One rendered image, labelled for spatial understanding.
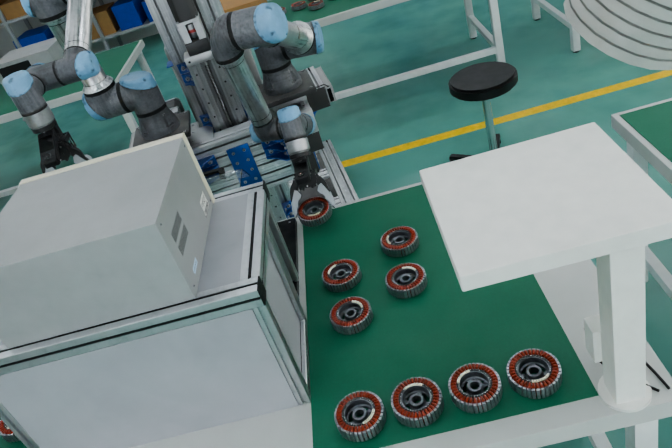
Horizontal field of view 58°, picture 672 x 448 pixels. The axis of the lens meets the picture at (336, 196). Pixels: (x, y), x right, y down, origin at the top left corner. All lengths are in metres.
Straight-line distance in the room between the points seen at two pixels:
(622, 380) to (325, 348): 0.70
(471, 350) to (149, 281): 0.75
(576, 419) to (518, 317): 0.30
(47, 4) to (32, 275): 1.13
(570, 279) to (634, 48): 0.97
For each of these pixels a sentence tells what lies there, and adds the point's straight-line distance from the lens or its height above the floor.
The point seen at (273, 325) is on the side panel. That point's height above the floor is 1.01.
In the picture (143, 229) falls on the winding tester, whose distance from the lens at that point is 1.24.
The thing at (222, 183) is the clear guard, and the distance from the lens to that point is 1.81.
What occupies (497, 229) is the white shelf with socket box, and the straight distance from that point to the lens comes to 1.09.
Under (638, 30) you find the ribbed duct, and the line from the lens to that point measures 0.75.
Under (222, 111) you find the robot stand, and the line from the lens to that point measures 2.50.
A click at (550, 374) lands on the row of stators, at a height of 0.78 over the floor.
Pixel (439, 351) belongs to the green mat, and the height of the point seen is 0.75.
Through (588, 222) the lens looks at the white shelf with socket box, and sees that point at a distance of 1.09.
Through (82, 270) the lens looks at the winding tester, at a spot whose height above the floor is 1.26.
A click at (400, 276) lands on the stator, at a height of 0.76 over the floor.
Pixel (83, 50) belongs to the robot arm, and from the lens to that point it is 1.98.
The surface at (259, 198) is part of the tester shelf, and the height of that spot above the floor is 1.11.
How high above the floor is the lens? 1.88
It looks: 32 degrees down
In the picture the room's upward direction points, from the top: 19 degrees counter-clockwise
